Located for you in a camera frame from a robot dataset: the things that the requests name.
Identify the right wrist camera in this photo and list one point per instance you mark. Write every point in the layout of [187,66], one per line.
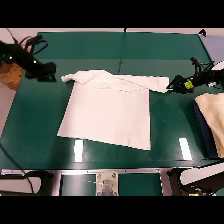
[196,63]

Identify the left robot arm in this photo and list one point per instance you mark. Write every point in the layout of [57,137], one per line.
[13,53]

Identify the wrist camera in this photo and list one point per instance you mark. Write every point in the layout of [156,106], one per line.
[196,63]
[35,40]

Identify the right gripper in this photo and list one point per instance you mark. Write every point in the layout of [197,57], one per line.
[181,84]

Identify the silver frame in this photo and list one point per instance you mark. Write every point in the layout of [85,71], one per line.
[106,183]

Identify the dark blue garment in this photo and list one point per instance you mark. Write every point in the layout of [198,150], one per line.
[203,130]

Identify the white T-shirt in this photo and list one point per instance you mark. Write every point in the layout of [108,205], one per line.
[106,113]

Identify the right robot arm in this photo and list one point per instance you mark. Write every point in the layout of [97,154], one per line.
[210,77]

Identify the brown cardboard box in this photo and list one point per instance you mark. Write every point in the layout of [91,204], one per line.
[11,76]

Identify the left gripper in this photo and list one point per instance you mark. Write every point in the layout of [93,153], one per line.
[41,70]

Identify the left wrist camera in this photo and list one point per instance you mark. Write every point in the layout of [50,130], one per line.
[35,40]

